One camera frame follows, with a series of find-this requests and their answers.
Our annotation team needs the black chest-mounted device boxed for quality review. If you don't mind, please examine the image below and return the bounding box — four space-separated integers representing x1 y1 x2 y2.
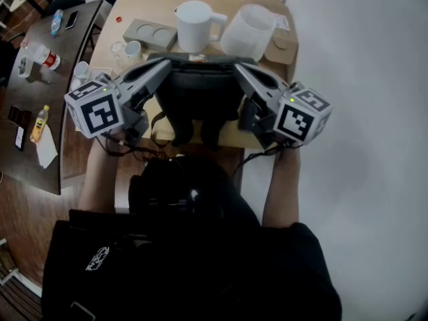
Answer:
128 155 225 213

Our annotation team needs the dark grey backpack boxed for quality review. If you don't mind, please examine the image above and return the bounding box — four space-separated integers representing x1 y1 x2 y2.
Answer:
146 52 258 150

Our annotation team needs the red label water bottle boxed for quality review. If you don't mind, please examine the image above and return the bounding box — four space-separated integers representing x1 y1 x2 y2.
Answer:
21 40 62 70

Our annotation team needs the white mug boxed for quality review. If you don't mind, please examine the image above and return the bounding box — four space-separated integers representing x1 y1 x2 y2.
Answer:
73 61 91 82
124 40 143 62

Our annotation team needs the dark curved table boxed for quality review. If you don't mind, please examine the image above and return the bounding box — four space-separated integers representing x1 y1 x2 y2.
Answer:
0 0 104 196

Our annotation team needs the clear glass cup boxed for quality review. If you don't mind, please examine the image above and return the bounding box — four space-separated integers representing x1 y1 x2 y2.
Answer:
110 41 127 65

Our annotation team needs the white electric kettle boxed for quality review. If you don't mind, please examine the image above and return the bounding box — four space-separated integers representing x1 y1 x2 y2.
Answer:
174 0 229 54

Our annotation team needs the grey box with round recesses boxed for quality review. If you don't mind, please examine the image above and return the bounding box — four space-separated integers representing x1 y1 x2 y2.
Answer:
122 18 178 52

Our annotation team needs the person's left forearm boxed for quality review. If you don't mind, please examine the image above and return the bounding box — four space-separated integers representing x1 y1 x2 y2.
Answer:
77 135 118 213

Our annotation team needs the person's black shirt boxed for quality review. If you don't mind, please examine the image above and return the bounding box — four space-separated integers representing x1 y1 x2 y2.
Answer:
40 219 342 321

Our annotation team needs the person's right forearm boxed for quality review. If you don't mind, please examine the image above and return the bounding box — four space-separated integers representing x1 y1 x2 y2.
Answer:
261 142 302 229

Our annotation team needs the white tissue box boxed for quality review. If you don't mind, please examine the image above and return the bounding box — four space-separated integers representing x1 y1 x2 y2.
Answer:
87 67 113 83

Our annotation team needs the white paper napkin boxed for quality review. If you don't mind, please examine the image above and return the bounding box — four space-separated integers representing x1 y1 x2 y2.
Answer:
35 124 60 169

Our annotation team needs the black card with white face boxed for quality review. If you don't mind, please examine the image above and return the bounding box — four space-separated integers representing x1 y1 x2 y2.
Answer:
14 125 27 152

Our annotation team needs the cardboard box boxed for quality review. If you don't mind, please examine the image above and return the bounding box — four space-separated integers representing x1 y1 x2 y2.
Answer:
250 0 299 66

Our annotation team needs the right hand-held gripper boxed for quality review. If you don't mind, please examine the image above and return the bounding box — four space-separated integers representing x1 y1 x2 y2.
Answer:
233 62 334 150

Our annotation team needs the blue label water bottle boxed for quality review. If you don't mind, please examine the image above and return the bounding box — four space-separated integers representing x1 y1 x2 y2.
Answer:
50 9 64 36

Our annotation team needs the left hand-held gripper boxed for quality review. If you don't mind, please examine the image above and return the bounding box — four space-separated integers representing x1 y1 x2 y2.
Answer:
63 58 173 147

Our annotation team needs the small white tray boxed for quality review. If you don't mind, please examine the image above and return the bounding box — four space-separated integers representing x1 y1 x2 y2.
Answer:
17 55 31 79

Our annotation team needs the dark brown wallet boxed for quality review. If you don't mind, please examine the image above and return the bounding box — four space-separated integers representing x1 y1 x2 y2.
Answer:
7 104 33 128

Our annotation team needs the dark padded chair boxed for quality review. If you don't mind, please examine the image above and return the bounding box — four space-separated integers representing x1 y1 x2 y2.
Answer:
45 0 86 16

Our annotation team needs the yellow drink bottle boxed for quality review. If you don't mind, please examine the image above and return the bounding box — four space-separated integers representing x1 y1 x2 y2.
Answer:
29 104 50 144

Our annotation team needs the black smartphone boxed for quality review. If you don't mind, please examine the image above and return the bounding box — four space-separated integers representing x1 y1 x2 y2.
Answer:
64 10 80 30

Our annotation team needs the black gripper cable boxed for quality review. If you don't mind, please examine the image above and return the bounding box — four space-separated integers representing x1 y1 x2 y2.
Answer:
232 140 302 177
96 135 175 162

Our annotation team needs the white metal frame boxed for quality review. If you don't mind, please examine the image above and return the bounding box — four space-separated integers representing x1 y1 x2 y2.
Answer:
0 237 21 287

